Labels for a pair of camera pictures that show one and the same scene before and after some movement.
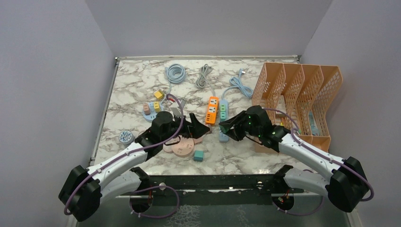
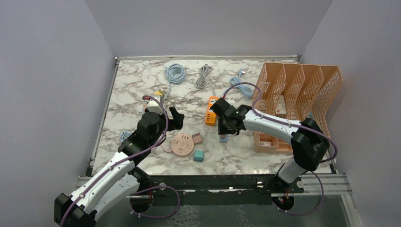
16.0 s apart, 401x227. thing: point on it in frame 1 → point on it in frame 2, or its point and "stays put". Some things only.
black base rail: [262, 184] stays put
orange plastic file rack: [293, 96] stays put
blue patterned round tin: [126, 137] stays put
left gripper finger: [196, 129] → [177, 123]
